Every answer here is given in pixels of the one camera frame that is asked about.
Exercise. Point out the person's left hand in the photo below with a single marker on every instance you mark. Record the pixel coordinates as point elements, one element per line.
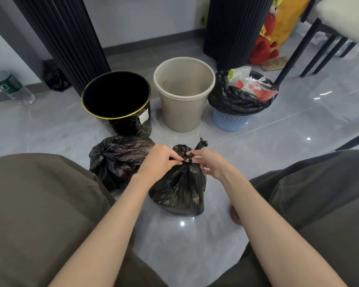
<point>157,164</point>

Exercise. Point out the person's right hand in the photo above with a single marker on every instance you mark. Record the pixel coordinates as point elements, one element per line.
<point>214,164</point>

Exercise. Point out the black garbage bag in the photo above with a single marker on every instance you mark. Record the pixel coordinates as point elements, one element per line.
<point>116,161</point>
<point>227,103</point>
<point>179,194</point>

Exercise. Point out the blue mesh plastic bin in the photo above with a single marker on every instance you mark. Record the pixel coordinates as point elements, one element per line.
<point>230,122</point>

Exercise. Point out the black bin with gold rim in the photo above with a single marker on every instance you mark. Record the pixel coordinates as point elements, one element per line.
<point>128,126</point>

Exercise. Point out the beige plastic bin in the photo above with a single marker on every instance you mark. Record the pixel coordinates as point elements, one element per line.
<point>182,116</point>

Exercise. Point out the person's left forearm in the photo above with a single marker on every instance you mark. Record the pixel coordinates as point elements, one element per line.
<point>104,233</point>

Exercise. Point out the person's right pink shoe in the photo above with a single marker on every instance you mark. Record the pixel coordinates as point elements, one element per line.
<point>235,215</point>

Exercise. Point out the person's right leg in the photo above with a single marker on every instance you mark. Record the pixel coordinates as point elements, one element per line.
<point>332,188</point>

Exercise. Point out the person's leg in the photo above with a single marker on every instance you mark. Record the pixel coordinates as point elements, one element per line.
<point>33,212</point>
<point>332,188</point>

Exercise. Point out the person's left leg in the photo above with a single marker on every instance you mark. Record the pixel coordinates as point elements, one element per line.
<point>33,212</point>

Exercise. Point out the red white snack wrapper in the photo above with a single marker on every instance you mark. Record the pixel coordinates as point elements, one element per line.
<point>258,90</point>

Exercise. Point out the white green plastic packaging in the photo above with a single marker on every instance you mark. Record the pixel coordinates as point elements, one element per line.
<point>237,74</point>

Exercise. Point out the red plush toy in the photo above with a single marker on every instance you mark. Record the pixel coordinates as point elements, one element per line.
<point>260,53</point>

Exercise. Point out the small crumpled black bag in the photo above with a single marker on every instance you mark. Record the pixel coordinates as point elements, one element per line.
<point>57,79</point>

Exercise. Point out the yellow plush toy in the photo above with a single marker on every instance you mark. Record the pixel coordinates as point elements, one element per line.
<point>288,23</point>

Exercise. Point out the large clear water bottle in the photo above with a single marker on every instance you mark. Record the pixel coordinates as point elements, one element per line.
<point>12,86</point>

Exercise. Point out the cream cushioned chair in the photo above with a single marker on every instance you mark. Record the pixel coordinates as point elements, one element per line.
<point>347,17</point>

